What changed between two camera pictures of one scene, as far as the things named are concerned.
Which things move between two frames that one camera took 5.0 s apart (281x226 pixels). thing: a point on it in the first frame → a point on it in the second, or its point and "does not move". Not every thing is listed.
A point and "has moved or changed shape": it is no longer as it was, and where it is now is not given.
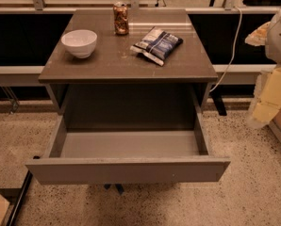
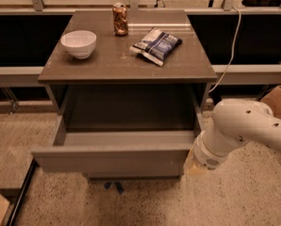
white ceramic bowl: (80, 42) does not move
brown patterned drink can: (121, 19) does not move
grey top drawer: (90, 155) has moved or changed shape
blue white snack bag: (157, 45) does not move
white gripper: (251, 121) → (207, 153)
